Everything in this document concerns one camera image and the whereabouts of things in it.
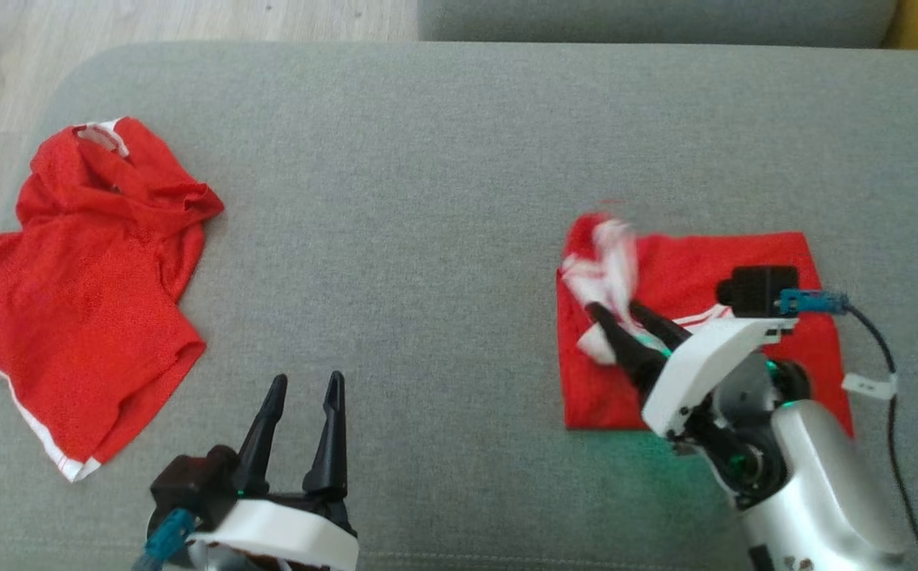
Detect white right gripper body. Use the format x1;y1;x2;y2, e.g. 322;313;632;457
641;317;797;439

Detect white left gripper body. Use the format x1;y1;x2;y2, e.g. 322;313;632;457
186;492;359;571

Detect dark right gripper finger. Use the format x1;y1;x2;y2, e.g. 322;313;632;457
631;303;691;351
588;303;667;389

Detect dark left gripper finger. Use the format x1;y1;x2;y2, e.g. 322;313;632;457
303;370;347;500
233;374;289;496

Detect red Bulls basketball jersey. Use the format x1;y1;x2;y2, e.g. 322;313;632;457
557;213;856;439

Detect red shorts with white stripe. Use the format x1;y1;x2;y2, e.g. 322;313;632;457
0;117;226;483

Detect grey sofa seat cushion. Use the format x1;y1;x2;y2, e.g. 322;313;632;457
0;41;918;571

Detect grey sofa section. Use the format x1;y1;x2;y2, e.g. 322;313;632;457
417;0;900;48

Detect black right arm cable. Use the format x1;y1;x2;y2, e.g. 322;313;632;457
778;289;918;571

